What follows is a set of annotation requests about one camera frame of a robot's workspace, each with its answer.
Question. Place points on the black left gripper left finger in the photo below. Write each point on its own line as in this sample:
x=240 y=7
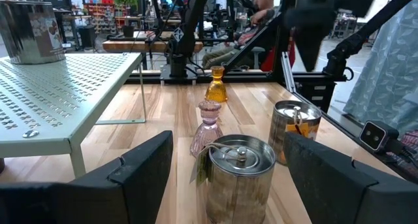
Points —
x=81 y=201

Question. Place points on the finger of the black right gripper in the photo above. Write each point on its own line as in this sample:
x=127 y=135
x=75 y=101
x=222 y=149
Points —
x=304 y=41
x=317 y=38

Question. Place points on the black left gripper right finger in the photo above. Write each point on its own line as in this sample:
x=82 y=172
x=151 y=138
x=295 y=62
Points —
x=343 y=198

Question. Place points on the tin candle with orange label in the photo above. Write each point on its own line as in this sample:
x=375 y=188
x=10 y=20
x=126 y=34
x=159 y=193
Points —
x=294 y=113

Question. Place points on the amber glass candlestick holder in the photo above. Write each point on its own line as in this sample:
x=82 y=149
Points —
x=216 y=91

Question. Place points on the tin candle with green label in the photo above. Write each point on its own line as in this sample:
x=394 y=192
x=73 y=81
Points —
x=238 y=191

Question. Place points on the pink glass candlestick holder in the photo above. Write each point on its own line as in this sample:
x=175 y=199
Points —
x=207 y=132

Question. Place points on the tin candle with brown label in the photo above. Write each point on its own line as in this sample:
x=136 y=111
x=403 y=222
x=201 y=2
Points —
x=29 y=34

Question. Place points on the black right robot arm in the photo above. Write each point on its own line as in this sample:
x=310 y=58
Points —
x=192 y=21

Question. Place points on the silver aluminium extrusion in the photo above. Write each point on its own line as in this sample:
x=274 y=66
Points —
x=289 y=73

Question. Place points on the red chair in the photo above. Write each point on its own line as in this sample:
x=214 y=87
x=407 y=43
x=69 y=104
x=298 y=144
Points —
x=267 y=62

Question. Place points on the black drawer unit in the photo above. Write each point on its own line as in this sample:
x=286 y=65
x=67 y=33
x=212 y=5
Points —
x=313 y=96

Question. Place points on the blue-grey leaf pattern curtain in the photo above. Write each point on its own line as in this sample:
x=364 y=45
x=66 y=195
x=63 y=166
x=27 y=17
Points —
x=385 y=80

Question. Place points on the green perforated metal shelf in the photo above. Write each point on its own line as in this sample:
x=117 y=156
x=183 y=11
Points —
x=49 y=93

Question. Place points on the black trash bin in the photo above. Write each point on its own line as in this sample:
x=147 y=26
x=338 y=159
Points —
x=87 y=38

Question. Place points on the wooden workbench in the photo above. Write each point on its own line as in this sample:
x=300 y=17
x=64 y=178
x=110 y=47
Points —
x=137 y=46

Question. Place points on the red storage shelf rack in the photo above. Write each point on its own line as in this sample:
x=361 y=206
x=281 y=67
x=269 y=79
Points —
x=98 y=18

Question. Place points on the table-level camera box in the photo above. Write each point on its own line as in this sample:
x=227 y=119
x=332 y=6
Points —
x=375 y=136

